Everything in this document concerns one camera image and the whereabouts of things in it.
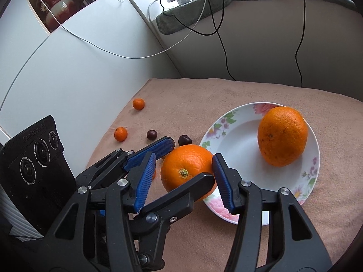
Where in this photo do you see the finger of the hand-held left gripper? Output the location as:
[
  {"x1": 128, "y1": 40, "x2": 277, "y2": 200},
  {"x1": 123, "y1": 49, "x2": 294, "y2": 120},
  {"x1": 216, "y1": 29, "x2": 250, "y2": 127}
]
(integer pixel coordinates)
[
  {"x1": 132, "y1": 173, "x2": 218, "y2": 272},
  {"x1": 75, "y1": 136, "x2": 175, "y2": 192}
]

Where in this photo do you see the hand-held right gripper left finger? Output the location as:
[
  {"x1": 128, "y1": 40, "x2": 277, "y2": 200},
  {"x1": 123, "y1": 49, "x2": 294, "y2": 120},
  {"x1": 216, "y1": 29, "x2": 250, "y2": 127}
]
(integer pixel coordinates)
[{"x1": 42, "y1": 152, "x2": 157, "y2": 272}]

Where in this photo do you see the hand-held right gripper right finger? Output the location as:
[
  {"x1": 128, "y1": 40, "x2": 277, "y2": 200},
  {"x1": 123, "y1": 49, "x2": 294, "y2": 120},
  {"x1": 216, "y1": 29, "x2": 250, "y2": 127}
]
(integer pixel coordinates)
[{"x1": 212, "y1": 153, "x2": 334, "y2": 272}]

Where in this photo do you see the large orange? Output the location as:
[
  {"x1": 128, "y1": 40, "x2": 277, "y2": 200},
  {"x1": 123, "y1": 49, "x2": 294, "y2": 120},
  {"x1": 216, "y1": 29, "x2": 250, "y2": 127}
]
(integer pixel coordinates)
[
  {"x1": 258, "y1": 107, "x2": 308, "y2": 167},
  {"x1": 160, "y1": 144, "x2": 218, "y2": 202}
]

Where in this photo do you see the white floral plate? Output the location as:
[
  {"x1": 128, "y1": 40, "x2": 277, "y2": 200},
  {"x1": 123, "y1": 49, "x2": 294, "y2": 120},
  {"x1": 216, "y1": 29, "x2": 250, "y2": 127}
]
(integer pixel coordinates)
[{"x1": 199, "y1": 102, "x2": 320, "y2": 226}]

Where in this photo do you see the striped cloth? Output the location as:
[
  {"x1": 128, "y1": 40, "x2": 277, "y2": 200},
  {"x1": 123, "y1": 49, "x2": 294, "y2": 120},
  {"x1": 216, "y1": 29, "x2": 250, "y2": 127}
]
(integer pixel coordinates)
[{"x1": 0, "y1": 187, "x2": 43, "y2": 239}]

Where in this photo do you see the peach blanket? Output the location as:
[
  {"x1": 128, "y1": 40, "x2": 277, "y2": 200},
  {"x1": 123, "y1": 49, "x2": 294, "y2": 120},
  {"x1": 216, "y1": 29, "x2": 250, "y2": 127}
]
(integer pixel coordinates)
[{"x1": 85, "y1": 78, "x2": 363, "y2": 272}]

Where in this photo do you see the teapot picture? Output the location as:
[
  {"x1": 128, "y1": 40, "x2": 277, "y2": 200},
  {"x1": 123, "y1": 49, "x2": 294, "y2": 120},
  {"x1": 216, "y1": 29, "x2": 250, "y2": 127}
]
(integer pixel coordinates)
[{"x1": 23, "y1": 0, "x2": 110, "y2": 34}]

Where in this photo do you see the white cable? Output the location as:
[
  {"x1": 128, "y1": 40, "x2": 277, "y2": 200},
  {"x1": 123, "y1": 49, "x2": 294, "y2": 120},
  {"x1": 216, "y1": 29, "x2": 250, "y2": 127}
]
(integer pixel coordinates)
[{"x1": 27, "y1": 0, "x2": 212, "y2": 60}]

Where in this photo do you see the black cable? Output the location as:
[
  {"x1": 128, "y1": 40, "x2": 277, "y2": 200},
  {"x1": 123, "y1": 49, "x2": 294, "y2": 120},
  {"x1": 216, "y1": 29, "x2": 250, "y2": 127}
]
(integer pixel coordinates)
[
  {"x1": 159, "y1": 0, "x2": 236, "y2": 81},
  {"x1": 295, "y1": 0, "x2": 307, "y2": 88}
]

